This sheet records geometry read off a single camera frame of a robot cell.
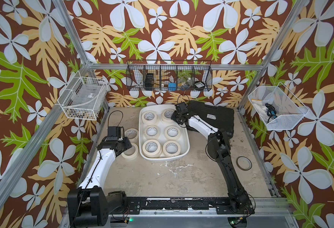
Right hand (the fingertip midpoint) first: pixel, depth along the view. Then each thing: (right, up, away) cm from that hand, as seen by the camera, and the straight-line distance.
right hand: (171, 116), depth 106 cm
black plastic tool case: (+38, -1, -1) cm, 38 cm away
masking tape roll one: (-29, -13, -2) cm, 32 cm away
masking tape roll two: (-17, -1, +5) cm, 18 cm away
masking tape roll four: (-4, +1, +5) cm, 7 cm away
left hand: (-27, -17, -20) cm, 38 cm away
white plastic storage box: (-8, -16, -4) cm, 19 cm away
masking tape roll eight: (-14, -23, -10) cm, 28 cm away
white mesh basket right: (+63, +2, -31) cm, 70 cm away
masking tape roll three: (-27, -25, -14) cm, 39 cm away
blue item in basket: (0, +19, -11) cm, 22 cm away
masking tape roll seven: (+1, -12, -3) cm, 13 cm away
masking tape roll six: (0, -22, -12) cm, 25 cm away
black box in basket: (-16, +24, -7) cm, 30 cm away
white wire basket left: (-51, +9, -26) cm, 58 cm away
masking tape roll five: (-14, -11, -1) cm, 18 cm away
